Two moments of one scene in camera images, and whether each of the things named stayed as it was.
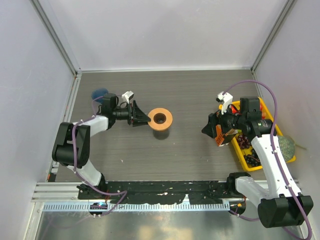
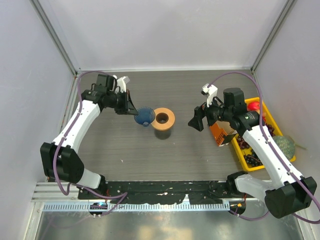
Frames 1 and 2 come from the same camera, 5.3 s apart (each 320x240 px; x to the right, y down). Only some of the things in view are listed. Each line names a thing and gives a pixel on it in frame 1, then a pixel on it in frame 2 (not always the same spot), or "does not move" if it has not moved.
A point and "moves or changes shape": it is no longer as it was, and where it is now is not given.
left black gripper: x=137 y=115 to x=128 y=107
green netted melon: x=288 y=147 does not move
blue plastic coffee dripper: x=99 y=92 moves or changes shape
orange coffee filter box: x=219 y=138 does not move
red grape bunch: x=243 y=142 does not move
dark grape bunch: x=252 y=160 does not move
